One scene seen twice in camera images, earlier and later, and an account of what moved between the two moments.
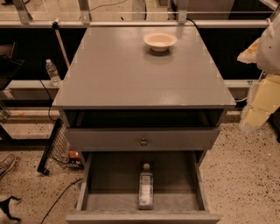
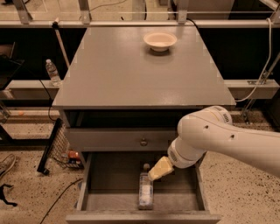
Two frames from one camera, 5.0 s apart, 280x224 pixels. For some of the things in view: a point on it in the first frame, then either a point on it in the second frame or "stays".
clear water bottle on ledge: x=52 y=73 stays
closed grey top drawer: x=137 y=139 stays
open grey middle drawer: x=143 y=187 stays
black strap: x=4 y=206 → x=3 y=196
